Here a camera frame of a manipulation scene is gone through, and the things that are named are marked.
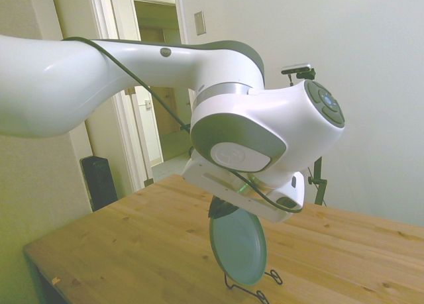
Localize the teal round plate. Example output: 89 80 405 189
208 206 268 287

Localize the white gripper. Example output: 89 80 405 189
182 153 293 224

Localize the white open door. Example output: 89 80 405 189
51 0 133 199

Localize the white door frame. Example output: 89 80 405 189
88 0 199 194

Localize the brown wooden inner door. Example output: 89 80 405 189
138 25 186 134

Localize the silver camera on stand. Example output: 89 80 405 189
280 62 314 76

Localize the black wire plate stand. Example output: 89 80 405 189
223 269 284 304

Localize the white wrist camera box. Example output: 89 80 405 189
264 171 306 214

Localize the black floor speaker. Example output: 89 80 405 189
80 155 119 212

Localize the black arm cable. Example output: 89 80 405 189
62 36 304 215

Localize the grey wall switch plate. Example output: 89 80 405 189
193 11 207 36

